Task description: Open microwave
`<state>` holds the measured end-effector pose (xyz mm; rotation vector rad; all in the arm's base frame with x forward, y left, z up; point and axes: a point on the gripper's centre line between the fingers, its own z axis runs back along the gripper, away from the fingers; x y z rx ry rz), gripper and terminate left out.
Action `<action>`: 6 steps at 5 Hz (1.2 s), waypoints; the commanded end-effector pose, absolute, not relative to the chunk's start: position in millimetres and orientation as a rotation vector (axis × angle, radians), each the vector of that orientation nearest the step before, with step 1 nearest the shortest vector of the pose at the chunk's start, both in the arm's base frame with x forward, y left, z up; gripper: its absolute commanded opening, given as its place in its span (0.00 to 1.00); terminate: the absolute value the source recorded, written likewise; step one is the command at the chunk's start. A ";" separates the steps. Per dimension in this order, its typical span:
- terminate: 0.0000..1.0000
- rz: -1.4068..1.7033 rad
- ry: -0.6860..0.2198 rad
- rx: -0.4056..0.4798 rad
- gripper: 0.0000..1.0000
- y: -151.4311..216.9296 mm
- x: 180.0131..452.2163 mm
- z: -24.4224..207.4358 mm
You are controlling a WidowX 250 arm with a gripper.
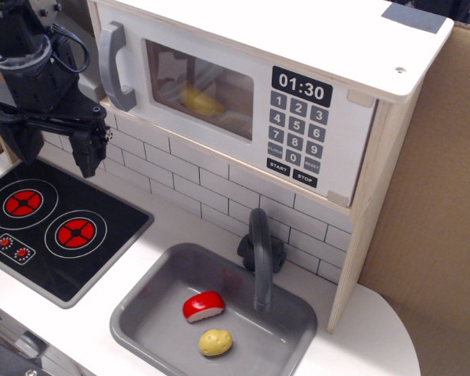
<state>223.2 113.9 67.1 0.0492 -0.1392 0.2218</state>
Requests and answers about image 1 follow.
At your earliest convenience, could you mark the silver oven handle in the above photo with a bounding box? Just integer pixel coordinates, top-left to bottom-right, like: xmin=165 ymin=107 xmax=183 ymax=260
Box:
xmin=0 ymin=314 xmax=47 ymax=365

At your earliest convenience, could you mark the white toy microwave door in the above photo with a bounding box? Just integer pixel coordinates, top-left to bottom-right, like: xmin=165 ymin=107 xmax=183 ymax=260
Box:
xmin=96 ymin=2 xmax=378 ymax=207

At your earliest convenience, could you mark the yellow toy banana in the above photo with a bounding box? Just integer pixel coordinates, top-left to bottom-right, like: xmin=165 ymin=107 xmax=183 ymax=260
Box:
xmin=179 ymin=81 xmax=226 ymax=117

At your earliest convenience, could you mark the brown cardboard panel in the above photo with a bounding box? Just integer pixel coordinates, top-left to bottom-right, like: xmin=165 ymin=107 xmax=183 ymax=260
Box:
xmin=360 ymin=24 xmax=470 ymax=375

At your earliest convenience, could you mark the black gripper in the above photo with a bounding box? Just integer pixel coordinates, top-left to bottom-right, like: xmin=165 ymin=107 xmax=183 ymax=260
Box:
xmin=0 ymin=37 xmax=109 ymax=179

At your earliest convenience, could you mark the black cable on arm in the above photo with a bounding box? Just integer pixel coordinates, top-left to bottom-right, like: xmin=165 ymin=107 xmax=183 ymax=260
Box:
xmin=50 ymin=23 xmax=92 ymax=74

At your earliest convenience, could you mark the grey microwave door handle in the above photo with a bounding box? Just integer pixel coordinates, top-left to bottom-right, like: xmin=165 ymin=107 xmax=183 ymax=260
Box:
xmin=99 ymin=21 xmax=137 ymax=111

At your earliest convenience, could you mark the grey toy sink basin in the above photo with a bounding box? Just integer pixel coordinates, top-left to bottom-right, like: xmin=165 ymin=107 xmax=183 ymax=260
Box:
xmin=110 ymin=244 xmax=317 ymax=375

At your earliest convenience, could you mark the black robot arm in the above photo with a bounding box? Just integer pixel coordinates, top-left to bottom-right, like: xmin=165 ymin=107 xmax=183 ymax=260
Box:
xmin=0 ymin=1 xmax=110 ymax=178

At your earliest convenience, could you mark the grey tape patch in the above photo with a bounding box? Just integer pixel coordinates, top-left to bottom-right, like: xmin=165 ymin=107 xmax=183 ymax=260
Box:
xmin=381 ymin=3 xmax=446 ymax=34

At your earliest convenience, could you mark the black toy stove top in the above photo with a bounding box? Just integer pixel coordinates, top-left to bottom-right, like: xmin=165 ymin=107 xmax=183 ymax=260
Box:
xmin=0 ymin=160 xmax=154 ymax=309

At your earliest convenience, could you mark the red toy cheese wedge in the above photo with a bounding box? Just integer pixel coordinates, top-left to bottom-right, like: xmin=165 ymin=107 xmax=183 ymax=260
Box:
xmin=183 ymin=291 xmax=225 ymax=323

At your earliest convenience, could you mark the yellow toy potato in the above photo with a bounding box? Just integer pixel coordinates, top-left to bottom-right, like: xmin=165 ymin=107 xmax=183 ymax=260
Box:
xmin=198 ymin=328 xmax=233 ymax=356

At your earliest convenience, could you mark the white wooden microwave cabinet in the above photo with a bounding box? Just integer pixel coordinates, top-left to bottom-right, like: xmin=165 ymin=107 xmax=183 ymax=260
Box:
xmin=89 ymin=1 xmax=453 ymax=332

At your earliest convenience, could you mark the grey toy faucet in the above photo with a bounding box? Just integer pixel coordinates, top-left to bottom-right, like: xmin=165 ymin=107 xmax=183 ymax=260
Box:
xmin=237 ymin=208 xmax=286 ymax=313

